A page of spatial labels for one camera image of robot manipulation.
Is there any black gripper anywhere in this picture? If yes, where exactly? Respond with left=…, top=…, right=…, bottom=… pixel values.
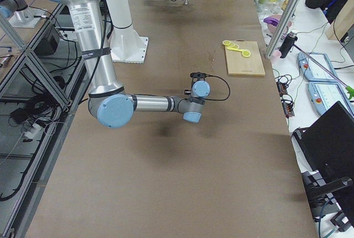
left=190, top=72, right=206, bottom=81

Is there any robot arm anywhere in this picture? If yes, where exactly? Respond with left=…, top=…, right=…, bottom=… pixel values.
left=52, top=0, right=210, bottom=128

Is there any pink cup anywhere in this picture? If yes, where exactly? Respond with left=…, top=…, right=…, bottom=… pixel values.
left=272, top=50, right=282, bottom=58

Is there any wooden cutting board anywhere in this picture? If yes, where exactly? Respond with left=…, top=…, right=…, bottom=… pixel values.
left=223, top=40, right=266, bottom=76

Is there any yellow plastic knife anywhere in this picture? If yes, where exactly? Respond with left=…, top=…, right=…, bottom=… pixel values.
left=226, top=47, right=245, bottom=53

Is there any top lemon slice on knife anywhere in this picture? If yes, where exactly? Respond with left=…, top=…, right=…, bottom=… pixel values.
left=242, top=51, right=251, bottom=57

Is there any black usb hub far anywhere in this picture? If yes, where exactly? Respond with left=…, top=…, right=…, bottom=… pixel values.
left=277, top=81, right=288, bottom=97

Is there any black usb hub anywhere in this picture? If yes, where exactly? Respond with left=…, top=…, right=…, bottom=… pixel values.
left=281, top=99, right=295, bottom=118
left=277, top=81, right=288, bottom=97

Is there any purple cloth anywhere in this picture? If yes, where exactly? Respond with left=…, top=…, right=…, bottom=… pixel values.
left=263, top=17, right=279, bottom=27

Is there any black usb hub near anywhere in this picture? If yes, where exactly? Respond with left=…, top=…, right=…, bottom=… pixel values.
left=281, top=99, right=295, bottom=118

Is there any black water bottle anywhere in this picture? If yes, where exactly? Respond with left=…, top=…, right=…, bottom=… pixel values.
left=279, top=29, right=298, bottom=59

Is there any black monitor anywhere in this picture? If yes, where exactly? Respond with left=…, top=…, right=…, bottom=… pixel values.
left=293, top=102, right=353, bottom=181

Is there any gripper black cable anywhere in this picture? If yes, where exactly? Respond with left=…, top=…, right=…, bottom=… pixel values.
left=204, top=75, right=231, bottom=102

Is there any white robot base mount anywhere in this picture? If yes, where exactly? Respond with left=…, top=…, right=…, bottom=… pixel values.
left=106, top=0, right=149, bottom=64

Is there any aluminium frame post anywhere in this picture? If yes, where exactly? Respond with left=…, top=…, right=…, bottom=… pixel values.
left=265, top=0, right=299, bottom=59

